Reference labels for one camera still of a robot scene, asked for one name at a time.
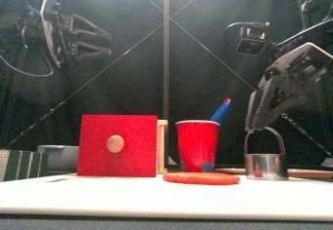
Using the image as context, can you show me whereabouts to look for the round metal dough cutter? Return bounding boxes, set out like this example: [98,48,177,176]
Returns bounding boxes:
[242,126,292,181]

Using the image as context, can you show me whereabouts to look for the wooden drawer box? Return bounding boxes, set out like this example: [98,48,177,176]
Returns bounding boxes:
[157,119,170,175]

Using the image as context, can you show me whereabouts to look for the flat orange-red dough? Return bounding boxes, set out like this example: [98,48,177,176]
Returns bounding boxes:
[163,171,242,186]

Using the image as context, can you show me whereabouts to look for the red-fronted wooden drawer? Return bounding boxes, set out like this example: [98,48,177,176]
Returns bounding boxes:
[75,113,159,178]

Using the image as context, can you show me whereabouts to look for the grey bowl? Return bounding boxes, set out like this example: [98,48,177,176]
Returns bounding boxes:
[36,144,80,173]

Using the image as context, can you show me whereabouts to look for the blue utensil with red tip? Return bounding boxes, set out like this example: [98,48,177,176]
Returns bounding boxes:
[210,97,234,125]

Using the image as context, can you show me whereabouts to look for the red plastic cup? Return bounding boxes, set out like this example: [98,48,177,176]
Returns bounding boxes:
[174,119,221,173]

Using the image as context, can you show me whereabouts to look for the white cutting board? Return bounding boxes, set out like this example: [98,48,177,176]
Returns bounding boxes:
[0,172,333,223]

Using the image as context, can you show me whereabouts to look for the green striped block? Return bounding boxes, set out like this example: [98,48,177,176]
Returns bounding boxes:
[0,148,51,182]

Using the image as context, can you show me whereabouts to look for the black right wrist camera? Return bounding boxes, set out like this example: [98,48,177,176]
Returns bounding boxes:
[234,21,273,57]

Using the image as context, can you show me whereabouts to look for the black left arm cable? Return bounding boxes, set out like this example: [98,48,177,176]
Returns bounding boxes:
[0,25,56,78]

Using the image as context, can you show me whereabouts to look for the grey vertical frame pole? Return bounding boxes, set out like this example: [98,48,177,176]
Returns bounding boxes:
[162,0,171,121]

